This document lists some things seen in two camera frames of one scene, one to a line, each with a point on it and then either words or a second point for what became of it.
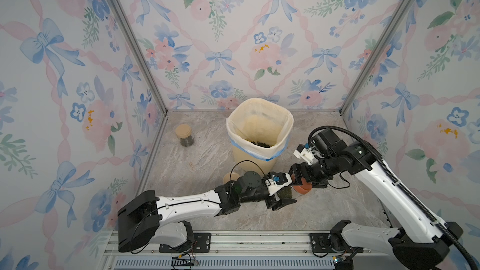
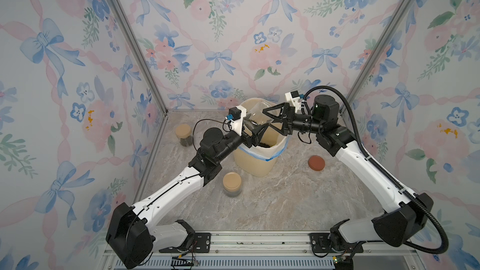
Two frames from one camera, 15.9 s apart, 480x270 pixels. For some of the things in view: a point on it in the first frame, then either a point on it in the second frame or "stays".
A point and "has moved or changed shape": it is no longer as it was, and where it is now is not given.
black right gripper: (304, 167) -> (289, 111)
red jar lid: (304, 188) has moved or changed shape
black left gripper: (271, 202) -> (253, 140)
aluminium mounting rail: (255, 251) stays
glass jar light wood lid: (184, 132) stays
